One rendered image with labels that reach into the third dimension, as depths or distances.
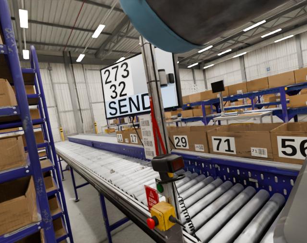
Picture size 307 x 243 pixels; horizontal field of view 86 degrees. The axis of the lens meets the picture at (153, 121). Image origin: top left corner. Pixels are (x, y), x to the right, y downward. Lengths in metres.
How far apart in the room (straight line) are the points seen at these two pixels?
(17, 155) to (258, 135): 1.11
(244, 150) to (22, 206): 1.09
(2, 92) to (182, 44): 0.64
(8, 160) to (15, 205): 0.15
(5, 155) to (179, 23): 0.68
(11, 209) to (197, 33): 0.74
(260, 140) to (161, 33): 0.96
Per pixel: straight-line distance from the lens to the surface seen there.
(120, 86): 0.93
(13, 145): 0.74
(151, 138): 0.69
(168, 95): 0.75
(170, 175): 0.61
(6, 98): 0.74
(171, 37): 0.21
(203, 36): 0.20
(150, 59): 0.67
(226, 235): 0.81
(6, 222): 0.79
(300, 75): 5.63
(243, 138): 1.13
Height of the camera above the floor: 1.25
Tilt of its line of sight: 3 degrees down
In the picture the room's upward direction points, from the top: 9 degrees counter-clockwise
